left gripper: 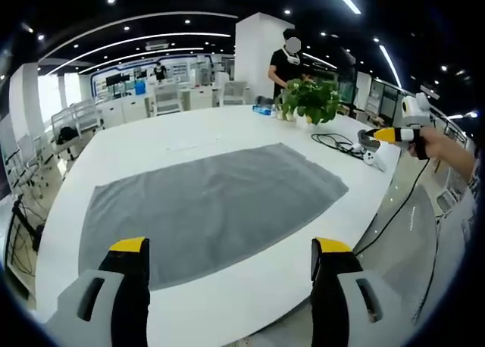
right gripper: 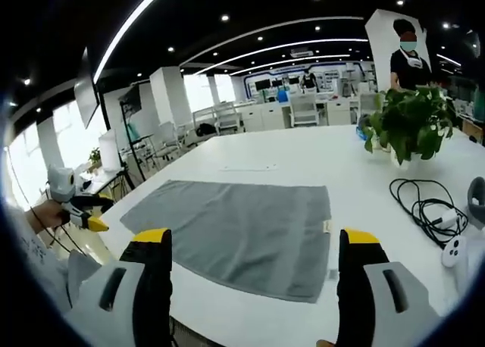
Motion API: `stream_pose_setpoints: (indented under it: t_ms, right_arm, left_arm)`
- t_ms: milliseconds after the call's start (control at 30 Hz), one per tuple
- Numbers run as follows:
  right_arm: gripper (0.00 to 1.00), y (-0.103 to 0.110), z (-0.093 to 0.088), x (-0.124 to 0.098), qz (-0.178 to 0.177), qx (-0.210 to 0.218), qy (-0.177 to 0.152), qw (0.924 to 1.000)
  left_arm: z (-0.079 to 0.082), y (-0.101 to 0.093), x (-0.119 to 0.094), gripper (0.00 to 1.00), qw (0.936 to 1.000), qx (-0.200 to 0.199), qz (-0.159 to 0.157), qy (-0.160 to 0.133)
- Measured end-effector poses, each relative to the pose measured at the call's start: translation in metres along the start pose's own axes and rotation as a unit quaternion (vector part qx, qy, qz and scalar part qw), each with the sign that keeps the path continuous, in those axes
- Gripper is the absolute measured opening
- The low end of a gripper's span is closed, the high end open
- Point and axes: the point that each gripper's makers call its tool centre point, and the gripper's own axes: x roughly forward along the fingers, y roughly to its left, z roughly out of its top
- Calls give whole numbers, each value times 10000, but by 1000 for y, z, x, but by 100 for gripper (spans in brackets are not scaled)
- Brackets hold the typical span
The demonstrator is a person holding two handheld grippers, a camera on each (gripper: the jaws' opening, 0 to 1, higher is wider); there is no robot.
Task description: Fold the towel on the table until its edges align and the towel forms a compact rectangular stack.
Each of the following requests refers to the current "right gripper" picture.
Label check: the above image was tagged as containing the grey towel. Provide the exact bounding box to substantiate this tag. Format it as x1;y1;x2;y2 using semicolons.
119;179;333;305

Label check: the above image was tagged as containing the white charger adapter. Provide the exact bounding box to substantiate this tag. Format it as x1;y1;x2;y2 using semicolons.
430;209;460;227

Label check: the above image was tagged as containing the grey ring controller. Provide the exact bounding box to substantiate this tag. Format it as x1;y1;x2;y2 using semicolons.
467;176;485;227

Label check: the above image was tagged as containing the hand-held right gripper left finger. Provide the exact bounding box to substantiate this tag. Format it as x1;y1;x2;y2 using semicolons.
64;228;174;347

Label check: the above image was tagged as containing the person's left hand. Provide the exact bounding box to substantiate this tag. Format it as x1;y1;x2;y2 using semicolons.
31;202;71;233

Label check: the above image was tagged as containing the green potted plant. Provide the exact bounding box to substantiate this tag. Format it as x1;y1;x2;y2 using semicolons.
359;84;458;167

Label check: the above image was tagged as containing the hanging flat screen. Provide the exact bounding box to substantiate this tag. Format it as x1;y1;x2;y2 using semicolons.
73;46;102;130

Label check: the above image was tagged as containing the white handheld controller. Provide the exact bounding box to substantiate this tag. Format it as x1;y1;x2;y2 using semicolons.
440;234;468;269

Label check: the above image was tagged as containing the white office chair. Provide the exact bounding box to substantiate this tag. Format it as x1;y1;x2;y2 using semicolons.
153;120;183;162
290;92;318;128
213;102;243;136

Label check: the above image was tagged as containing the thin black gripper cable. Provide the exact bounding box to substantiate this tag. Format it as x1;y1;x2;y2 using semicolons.
29;205;89;258

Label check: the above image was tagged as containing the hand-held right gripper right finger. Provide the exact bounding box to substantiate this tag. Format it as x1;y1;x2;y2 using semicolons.
335;228;441;347

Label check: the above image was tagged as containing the black tripod stand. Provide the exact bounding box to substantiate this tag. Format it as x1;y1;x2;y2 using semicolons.
117;95;148;183

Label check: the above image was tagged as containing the white table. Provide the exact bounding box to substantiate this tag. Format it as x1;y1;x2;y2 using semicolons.
96;123;485;347

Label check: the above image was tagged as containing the black coiled cable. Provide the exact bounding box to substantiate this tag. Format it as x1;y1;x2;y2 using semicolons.
389;177;471;250

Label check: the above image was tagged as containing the white table cable cover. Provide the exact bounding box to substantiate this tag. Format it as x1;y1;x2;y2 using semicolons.
218;164;280;173

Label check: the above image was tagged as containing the white standing panel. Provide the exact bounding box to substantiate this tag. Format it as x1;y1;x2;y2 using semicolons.
365;8;432;95

